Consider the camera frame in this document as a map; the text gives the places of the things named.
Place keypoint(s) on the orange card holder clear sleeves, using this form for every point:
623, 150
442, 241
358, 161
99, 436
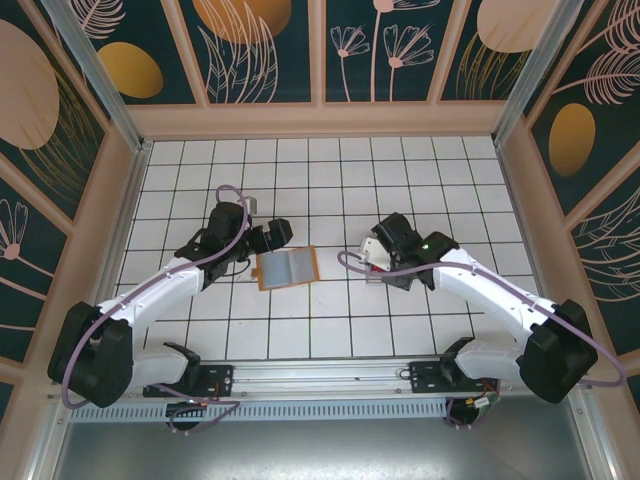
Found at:
285, 267

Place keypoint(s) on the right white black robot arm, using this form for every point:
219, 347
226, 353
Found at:
480, 285

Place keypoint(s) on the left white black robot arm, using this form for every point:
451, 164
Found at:
150, 290

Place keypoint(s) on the red card box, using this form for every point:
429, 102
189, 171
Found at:
380, 269

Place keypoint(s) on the aluminium table edge strip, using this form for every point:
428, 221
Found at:
130, 200
530, 240

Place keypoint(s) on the grey metal sheet panel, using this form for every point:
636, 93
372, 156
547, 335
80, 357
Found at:
320, 450

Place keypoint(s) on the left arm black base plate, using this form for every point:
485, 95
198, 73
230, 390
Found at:
220, 377

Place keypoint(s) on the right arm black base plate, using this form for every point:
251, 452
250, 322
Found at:
425, 377

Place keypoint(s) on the aluminium mounting rail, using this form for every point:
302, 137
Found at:
320, 377

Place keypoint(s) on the aluminium frame post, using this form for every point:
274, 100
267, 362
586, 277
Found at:
532, 75
102, 75

